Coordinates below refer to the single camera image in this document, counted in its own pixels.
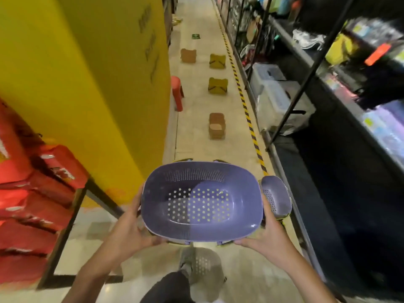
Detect person's left hand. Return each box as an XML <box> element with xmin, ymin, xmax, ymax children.
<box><xmin>104</xmin><ymin>185</ymin><xmax>168</xmax><ymax>260</ymax></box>

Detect person's right hand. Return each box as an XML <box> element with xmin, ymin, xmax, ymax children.
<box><xmin>233</xmin><ymin>200</ymin><xmax>300</xmax><ymax>269</ymax></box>

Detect purple oval basket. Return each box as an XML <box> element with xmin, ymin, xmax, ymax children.
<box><xmin>140</xmin><ymin>159</ymin><xmax>264</xmax><ymax>245</ymax></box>
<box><xmin>259</xmin><ymin>175</ymin><xmax>293</xmax><ymax>220</ymax></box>

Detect brown rectangular basket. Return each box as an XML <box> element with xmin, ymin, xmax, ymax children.
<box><xmin>180</xmin><ymin>48</ymin><xmax>197</xmax><ymax>64</ymax></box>
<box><xmin>208</xmin><ymin>112</ymin><xmax>226</xmax><ymax>140</ymax></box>

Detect yellow rectangular basket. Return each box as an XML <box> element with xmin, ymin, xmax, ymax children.
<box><xmin>207</xmin><ymin>77</ymin><xmax>229</xmax><ymax>96</ymax></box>
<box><xmin>209</xmin><ymin>53</ymin><xmax>227</xmax><ymax>69</ymax></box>

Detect person's left forearm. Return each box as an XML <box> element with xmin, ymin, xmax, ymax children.
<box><xmin>61</xmin><ymin>246</ymin><xmax>127</xmax><ymax>303</ymax></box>

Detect person's left shoe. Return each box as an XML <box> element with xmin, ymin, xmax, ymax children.
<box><xmin>178</xmin><ymin>246</ymin><xmax>198</xmax><ymax>284</ymax></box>

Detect person's dark shorts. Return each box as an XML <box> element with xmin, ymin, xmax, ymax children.
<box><xmin>140</xmin><ymin>270</ymin><xmax>196</xmax><ymax>303</ymax></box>

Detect black display table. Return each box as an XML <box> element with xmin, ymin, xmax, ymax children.
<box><xmin>36</xmin><ymin>178</ymin><xmax>125</xmax><ymax>291</ymax></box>

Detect red snack packets pile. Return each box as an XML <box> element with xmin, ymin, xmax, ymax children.
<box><xmin>0</xmin><ymin>99</ymin><xmax>90</xmax><ymax>286</ymax></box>

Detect yellow black hazard tape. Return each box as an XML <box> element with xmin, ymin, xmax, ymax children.
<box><xmin>214</xmin><ymin>11</ymin><xmax>269</xmax><ymax>175</ymax></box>

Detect large clear storage box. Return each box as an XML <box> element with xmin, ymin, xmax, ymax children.
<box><xmin>257</xmin><ymin>81</ymin><xmax>316</xmax><ymax>136</ymax></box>

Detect red plastic stool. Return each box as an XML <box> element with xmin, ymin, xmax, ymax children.
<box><xmin>170</xmin><ymin>76</ymin><xmax>185</xmax><ymax>112</ymax></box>

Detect pile of purple wrapped packets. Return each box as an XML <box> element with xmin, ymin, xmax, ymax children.
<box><xmin>359</xmin><ymin>99</ymin><xmax>404</xmax><ymax>161</ymax></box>

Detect yellow square pillar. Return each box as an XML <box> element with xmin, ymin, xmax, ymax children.
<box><xmin>0</xmin><ymin>0</ymin><xmax>172</xmax><ymax>209</ymax></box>

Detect small clear storage box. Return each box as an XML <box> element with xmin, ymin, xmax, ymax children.
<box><xmin>251</xmin><ymin>63</ymin><xmax>286</xmax><ymax>98</ymax></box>

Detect pile of black packaged items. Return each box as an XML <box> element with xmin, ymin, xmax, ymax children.
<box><xmin>347</xmin><ymin>59</ymin><xmax>404</xmax><ymax>109</ymax></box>

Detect yellow bag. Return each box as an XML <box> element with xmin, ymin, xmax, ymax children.
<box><xmin>325</xmin><ymin>33</ymin><xmax>359</xmax><ymax>65</ymax></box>

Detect white bundled item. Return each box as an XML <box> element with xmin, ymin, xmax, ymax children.
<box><xmin>292</xmin><ymin>29</ymin><xmax>326</xmax><ymax>50</ymax></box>

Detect orange hanging tag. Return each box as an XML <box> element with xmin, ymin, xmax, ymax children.
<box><xmin>364</xmin><ymin>43</ymin><xmax>392</xmax><ymax>66</ymax></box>

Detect rows of assorted hanging goods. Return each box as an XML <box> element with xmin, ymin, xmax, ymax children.
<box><xmin>214</xmin><ymin>0</ymin><xmax>300</xmax><ymax>65</ymax></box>

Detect dark distant shelving unit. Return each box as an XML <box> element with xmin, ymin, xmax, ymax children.
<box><xmin>161</xmin><ymin>0</ymin><xmax>179</xmax><ymax>46</ymax></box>

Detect pile of pastel wrapped packets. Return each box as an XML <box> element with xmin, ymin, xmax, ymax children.
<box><xmin>344</xmin><ymin>17</ymin><xmax>404</xmax><ymax>65</ymax></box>

